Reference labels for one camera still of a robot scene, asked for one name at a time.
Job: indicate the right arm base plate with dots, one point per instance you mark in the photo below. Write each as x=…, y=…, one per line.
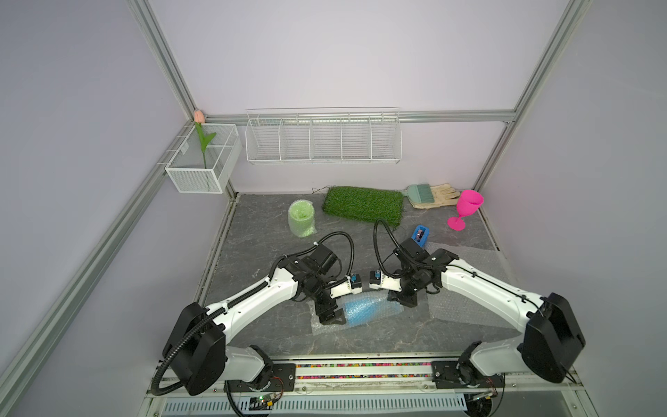
x=449, y=374

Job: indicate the artificial tulip flower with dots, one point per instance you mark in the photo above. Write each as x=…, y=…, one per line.
x=205, y=139

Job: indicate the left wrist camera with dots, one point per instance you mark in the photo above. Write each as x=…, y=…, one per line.
x=350, y=285

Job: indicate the pink plastic wine glass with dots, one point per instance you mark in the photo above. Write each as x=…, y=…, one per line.
x=468, y=204

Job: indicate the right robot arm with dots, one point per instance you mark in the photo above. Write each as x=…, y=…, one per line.
x=549, y=337

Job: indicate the white vent grille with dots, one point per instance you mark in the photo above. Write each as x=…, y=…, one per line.
x=293, y=405

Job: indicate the beige work glove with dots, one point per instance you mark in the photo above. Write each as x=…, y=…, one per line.
x=426, y=197

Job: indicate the aluminium front rail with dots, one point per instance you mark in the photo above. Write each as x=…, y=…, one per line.
x=383, y=373

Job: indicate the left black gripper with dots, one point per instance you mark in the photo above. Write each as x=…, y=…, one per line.
x=331, y=315

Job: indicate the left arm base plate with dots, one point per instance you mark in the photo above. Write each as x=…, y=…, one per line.
x=280, y=378

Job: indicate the green artificial grass mat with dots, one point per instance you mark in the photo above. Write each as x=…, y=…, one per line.
x=365, y=204

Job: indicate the blue tape dispenser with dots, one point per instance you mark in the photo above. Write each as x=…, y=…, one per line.
x=420, y=235

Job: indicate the white wire wall basket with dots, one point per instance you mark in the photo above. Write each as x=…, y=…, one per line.
x=324, y=135

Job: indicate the green plastic wine glass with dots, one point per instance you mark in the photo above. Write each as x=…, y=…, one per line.
x=302, y=215

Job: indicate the white mesh corner basket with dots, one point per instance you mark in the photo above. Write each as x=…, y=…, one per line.
x=186, y=170

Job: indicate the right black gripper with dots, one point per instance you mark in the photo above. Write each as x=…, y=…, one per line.
x=401, y=299

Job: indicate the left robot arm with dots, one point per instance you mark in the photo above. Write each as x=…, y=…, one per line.
x=197, y=353

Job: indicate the bubble wrap sheet stack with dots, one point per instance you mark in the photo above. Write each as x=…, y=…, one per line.
x=450, y=306

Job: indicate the blue plastic wine glass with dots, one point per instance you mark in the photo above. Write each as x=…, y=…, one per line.
x=362, y=311

